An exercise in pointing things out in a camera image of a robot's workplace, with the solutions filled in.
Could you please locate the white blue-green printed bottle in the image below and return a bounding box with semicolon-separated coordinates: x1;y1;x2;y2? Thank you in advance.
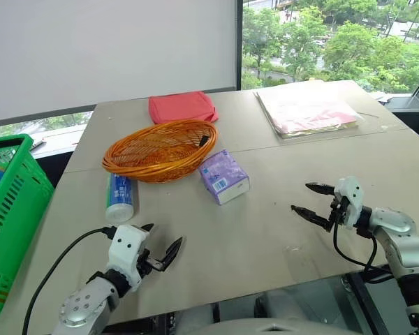
105;172;138;224

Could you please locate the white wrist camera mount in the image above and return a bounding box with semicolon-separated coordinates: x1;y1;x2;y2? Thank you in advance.
333;176;364;230
107;225;151;292

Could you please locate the green plastic shopping basket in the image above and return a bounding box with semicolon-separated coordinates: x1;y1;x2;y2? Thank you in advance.
0;133;55;327

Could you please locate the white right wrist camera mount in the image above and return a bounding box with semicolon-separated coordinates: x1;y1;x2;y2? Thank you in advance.
333;176;364;230

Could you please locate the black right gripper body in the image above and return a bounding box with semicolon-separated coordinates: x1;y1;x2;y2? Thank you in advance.
327;194;349;232

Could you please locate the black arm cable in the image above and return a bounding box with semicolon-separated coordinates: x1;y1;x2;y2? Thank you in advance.
332;223;395;284
22;226;118;335

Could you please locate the purple tissue pack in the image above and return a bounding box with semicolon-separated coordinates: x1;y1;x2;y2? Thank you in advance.
198;149;250;206

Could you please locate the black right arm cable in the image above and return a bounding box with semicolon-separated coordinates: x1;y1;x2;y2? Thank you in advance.
332;223;395;284

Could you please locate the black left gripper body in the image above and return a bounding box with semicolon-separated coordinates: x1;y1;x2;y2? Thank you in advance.
136;247;164;277

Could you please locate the orange wicker basket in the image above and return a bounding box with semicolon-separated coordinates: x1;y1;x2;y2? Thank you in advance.
102;119;219;184

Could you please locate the white roller blind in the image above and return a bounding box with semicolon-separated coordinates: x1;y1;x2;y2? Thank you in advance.
0;0;237;124

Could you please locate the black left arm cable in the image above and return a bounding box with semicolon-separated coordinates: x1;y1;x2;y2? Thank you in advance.
22;226;118;335

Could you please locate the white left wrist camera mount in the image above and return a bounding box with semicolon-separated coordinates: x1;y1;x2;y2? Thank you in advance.
107;225;151;292

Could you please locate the red fabric pouch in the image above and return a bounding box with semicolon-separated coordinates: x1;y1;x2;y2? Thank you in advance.
147;91;220;126

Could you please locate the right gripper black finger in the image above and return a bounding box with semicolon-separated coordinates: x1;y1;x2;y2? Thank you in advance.
304;181;335;196
290;204;332;232

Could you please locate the stack of pink plastic bags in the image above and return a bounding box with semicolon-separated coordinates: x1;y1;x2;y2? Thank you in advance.
253;80;367;140

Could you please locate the black window frame post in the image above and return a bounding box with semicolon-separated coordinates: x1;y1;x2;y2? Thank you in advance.
235;0;244;91

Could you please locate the grey robot torso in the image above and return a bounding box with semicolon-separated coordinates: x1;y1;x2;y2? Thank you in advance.
191;315;336;335

